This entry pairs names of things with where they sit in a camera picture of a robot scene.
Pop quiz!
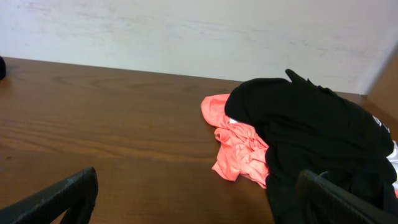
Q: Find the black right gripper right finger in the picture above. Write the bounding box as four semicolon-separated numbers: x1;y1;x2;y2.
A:
296;170;397;224

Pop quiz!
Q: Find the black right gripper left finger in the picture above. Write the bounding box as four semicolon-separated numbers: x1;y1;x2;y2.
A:
1;167;98;224

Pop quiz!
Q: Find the black polo shirt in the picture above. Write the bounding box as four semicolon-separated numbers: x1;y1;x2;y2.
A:
224;70;397;223

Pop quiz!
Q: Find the white garment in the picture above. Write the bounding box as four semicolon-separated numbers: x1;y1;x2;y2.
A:
386;140;398;176

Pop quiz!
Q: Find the coral pink garment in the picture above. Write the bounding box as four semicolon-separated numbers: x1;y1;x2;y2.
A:
201;94;269;189

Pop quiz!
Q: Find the black velvet buttoned garment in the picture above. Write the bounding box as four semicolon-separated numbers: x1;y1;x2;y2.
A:
0;57;7;80

